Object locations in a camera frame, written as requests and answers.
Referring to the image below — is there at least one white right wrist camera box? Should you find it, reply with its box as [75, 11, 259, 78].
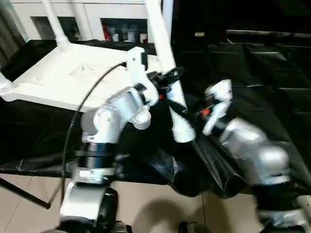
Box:
[201, 79, 233, 137]

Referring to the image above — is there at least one black robot foot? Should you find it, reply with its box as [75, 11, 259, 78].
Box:
[108, 222, 133, 233]
[178, 222, 206, 233]

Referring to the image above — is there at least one white plastic table leg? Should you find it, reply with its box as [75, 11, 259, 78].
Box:
[0, 73, 13, 94]
[145, 0, 197, 144]
[162, 0, 174, 37]
[41, 0, 72, 52]

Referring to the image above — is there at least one black left robot foot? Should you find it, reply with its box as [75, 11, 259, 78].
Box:
[108, 222, 133, 233]

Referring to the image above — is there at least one white plastic table top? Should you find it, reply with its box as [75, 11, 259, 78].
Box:
[0, 41, 166, 131]

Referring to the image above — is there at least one white glass door cabinet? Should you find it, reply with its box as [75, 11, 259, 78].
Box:
[0, 0, 167, 44]

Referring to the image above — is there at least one black metal table frame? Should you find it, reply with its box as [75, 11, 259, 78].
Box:
[0, 177, 52, 210]

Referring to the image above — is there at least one black table mat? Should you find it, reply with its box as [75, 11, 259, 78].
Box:
[0, 39, 311, 197]

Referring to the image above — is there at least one black right robot foot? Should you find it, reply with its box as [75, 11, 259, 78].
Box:
[178, 222, 206, 233]

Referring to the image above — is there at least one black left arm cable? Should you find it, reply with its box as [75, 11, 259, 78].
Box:
[60, 62, 129, 196]

